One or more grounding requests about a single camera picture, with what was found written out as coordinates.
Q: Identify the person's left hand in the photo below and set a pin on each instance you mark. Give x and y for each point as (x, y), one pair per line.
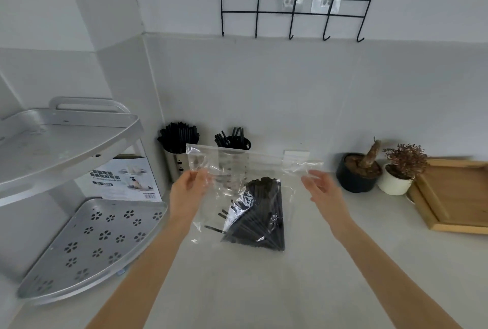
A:
(182, 199)

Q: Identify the person's right hand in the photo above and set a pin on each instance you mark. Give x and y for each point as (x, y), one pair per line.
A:
(328, 195)

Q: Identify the person's left thumb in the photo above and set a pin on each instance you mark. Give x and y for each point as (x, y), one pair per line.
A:
(202, 180)

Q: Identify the person's right thumb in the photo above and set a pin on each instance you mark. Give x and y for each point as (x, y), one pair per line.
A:
(312, 181)

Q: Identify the clear plastic zip bag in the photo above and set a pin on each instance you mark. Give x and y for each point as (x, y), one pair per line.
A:
(267, 166)

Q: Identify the person's left forearm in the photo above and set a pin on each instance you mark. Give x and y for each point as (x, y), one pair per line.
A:
(152, 271)

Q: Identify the person's right forearm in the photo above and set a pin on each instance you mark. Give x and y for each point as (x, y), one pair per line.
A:
(385, 271)

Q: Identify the steel utensil holder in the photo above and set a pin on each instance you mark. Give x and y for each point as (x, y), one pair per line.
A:
(176, 165)

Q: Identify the black-rimmed utensil holder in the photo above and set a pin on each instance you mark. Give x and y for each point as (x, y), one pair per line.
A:
(233, 165)

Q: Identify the stump plant in black pot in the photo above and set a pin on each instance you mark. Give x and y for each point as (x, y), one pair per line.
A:
(356, 180)

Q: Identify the full bunch of black sticks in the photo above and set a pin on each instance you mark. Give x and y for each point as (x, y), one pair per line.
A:
(179, 136)

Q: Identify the sparse bunch of black sticks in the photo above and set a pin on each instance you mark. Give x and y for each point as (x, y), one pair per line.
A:
(230, 138)

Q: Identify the bundle of black bagged sticks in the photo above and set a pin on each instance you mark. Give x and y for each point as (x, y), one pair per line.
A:
(261, 222)

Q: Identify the printed cardboard box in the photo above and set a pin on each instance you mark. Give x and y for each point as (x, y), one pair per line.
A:
(125, 180)

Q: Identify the reddish plant in white pot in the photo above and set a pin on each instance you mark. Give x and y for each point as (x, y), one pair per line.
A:
(394, 186)

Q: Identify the silver two-tier corner shelf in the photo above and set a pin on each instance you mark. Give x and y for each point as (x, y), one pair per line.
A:
(68, 142)

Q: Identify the wooden tray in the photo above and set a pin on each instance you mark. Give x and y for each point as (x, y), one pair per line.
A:
(453, 191)

